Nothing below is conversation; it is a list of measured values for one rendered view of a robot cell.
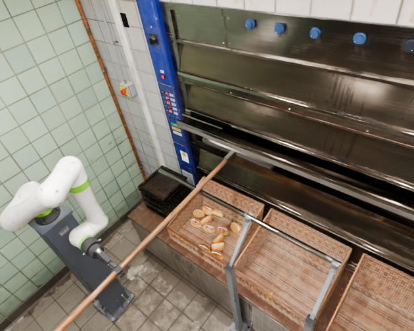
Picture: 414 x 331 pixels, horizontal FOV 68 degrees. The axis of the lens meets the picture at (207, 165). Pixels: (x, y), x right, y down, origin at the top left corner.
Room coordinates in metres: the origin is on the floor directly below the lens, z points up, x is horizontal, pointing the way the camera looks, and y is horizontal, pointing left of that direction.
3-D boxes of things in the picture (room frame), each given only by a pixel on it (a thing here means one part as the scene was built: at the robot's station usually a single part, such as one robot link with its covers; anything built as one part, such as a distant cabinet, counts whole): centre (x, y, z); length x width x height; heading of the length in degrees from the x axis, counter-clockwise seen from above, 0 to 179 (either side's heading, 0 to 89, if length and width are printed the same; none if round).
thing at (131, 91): (2.19, 0.49, 1.46); 0.10 x 0.07 x 0.10; 44
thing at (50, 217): (1.32, 1.03, 1.23); 0.26 x 0.15 x 0.06; 48
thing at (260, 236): (0.95, -0.40, 0.72); 0.56 x 0.49 x 0.28; 43
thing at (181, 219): (1.38, 0.01, 0.72); 0.56 x 0.49 x 0.28; 45
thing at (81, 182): (1.18, 0.66, 1.58); 0.13 x 0.12 x 0.18; 163
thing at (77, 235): (1.09, 0.76, 1.18); 0.14 x 0.13 x 0.11; 44
